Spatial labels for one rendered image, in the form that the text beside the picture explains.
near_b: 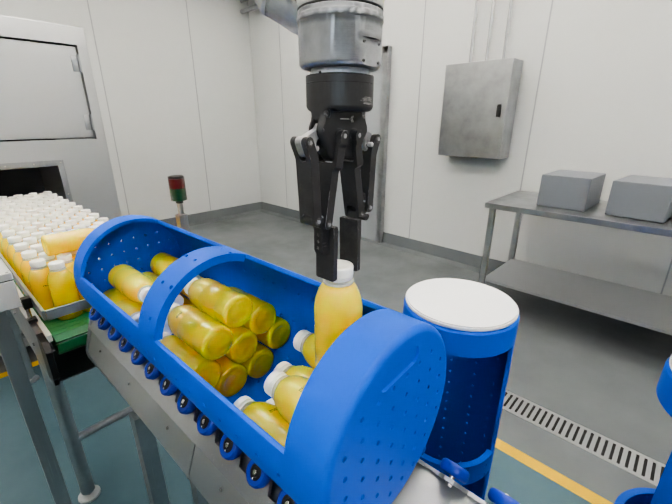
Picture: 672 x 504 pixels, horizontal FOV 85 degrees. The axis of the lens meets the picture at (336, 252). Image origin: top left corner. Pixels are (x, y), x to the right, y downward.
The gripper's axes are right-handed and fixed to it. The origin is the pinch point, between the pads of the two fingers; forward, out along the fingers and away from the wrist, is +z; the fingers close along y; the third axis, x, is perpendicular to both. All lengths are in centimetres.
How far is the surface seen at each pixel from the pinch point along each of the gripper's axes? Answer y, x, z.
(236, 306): -0.3, 25.0, 17.2
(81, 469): -20, 118, 116
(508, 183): 332, 80, 39
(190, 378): -13.9, 17.2, 21.1
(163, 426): -13, 37, 45
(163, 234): 9, 76, 16
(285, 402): -7.8, 2.6, 20.9
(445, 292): 53, 8, 28
